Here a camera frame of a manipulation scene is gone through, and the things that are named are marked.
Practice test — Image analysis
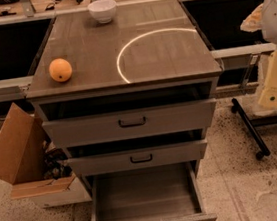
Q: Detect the orange fruit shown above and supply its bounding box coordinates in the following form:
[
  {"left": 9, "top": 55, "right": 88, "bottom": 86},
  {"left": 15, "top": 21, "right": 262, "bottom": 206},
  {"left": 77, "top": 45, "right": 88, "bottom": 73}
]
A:
[{"left": 49, "top": 58, "right": 72, "bottom": 83}]

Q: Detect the grey drawer cabinet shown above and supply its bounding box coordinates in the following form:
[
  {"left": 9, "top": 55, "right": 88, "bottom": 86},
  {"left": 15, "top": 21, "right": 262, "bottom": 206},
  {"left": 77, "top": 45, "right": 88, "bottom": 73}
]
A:
[{"left": 15, "top": 0, "right": 235, "bottom": 183}]

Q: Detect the grey bottom drawer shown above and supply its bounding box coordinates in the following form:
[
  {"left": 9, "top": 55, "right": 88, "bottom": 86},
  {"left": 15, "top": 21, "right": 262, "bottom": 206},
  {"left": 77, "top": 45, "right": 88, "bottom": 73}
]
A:
[{"left": 91, "top": 162, "right": 217, "bottom": 221}]

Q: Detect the grey drawer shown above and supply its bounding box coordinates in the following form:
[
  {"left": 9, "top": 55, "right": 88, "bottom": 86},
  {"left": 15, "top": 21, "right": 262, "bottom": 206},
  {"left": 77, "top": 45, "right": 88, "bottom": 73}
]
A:
[
  {"left": 68, "top": 140, "right": 207, "bottom": 176},
  {"left": 91, "top": 162, "right": 217, "bottom": 221},
  {"left": 42, "top": 98, "right": 216, "bottom": 148}
]

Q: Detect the grey top drawer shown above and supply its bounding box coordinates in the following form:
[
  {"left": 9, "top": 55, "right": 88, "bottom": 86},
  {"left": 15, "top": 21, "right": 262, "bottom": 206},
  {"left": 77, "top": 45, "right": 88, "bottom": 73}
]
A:
[{"left": 42, "top": 98, "right": 216, "bottom": 148}]

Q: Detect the grey middle drawer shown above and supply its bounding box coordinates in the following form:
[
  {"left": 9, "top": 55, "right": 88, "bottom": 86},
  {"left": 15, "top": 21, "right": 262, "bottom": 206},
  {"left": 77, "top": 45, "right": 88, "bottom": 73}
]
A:
[{"left": 68, "top": 140, "right": 207, "bottom": 176}]

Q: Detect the black metal stand base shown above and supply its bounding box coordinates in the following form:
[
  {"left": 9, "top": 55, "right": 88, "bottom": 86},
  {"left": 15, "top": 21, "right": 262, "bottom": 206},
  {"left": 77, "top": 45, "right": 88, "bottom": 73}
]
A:
[{"left": 231, "top": 98, "right": 277, "bottom": 160}]

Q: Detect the white ceramic bowl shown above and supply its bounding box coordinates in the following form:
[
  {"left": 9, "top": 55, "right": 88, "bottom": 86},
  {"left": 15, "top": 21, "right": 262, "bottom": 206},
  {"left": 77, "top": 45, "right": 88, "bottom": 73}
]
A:
[{"left": 87, "top": 0, "right": 117, "bottom": 23}]

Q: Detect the brown cardboard box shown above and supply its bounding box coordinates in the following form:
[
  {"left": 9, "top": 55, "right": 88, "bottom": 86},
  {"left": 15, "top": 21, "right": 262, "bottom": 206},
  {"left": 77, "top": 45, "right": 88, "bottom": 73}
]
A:
[{"left": 0, "top": 104, "right": 91, "bottom": 208}]

